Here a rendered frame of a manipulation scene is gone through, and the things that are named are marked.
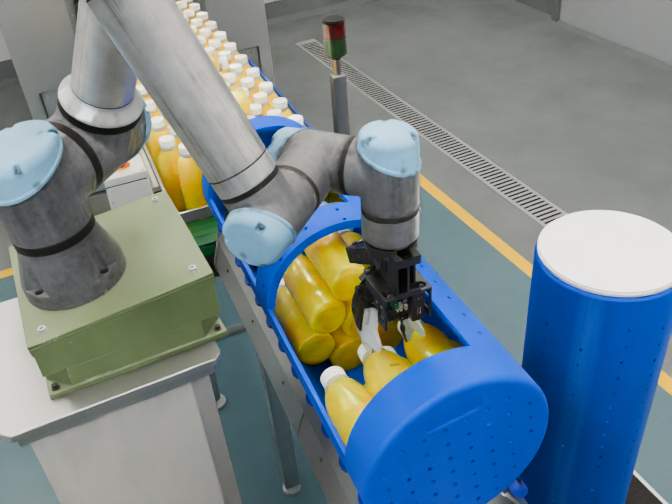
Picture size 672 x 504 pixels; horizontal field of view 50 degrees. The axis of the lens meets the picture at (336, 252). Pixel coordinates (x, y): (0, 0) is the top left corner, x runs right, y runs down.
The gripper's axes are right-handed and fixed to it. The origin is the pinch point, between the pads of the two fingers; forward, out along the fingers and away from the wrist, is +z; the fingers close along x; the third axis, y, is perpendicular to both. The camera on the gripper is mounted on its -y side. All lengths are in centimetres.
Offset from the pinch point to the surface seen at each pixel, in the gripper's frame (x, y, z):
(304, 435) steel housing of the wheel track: -11.5, -11.5, 29.0
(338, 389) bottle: -9.9, 4.7, 1.9
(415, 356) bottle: 3.1, 3.5, 2.2
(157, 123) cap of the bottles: -15, -106, 6
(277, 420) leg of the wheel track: -6, -61, 81
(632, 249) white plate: 58, -12, 11
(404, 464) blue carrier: -7.3, 20.2, 2.1
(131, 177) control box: -26, -81, 7
